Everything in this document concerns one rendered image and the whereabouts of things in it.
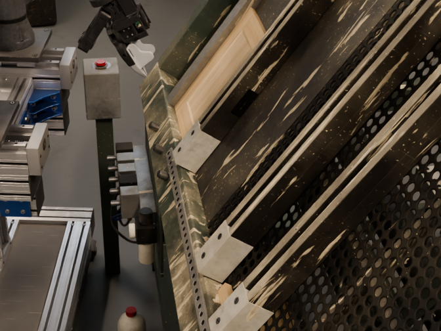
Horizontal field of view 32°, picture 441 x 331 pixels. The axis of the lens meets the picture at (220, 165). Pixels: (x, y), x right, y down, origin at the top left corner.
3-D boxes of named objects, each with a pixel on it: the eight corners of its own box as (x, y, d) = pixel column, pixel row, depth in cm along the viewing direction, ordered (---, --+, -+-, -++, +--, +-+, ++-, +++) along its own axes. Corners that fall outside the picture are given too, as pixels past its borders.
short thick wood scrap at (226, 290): (224, 293, 177) (217, 291, 176) (231, 285, 176) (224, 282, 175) (228, 312, 172) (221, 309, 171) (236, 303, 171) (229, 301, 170)
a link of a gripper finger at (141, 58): (163, 74, 170) (143, 40, 166) (140, 84, 172) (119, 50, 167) (163, 67, 173) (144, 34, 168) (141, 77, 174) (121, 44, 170)
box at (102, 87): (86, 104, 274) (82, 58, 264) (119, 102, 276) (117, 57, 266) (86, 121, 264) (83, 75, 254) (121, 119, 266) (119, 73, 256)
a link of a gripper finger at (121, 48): (134, 67, 168) (114, 33, 163) (128, 69, 168) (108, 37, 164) (136, 57, 172) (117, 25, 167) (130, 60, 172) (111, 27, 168)
